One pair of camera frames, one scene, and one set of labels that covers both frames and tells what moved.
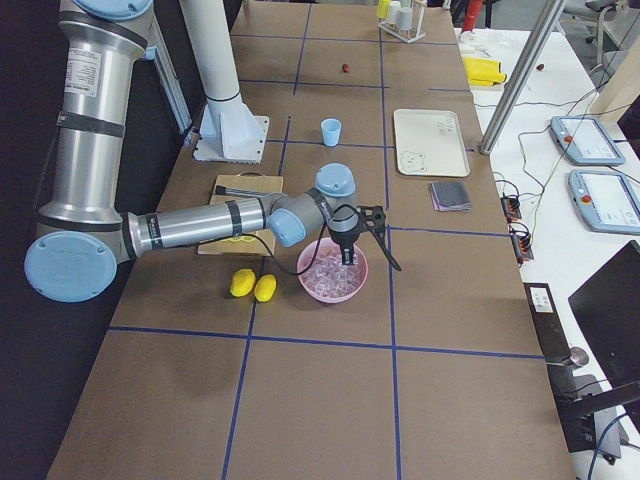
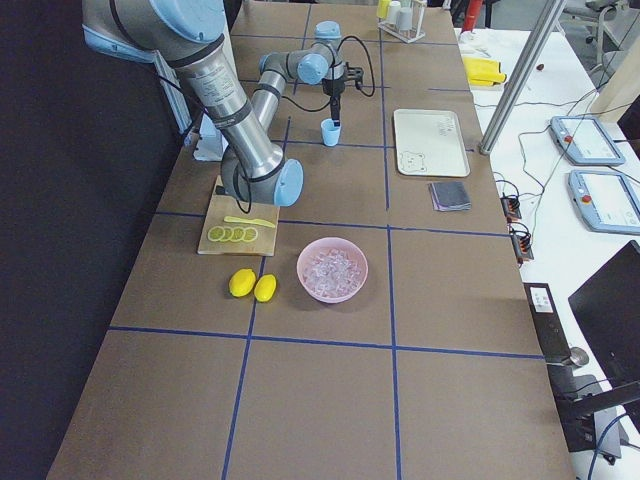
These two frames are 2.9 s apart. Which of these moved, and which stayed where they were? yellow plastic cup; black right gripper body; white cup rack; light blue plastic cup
Moved: black right gripper body
Stayed: light blue plastic cup; yellow plastic cup; white cup rack
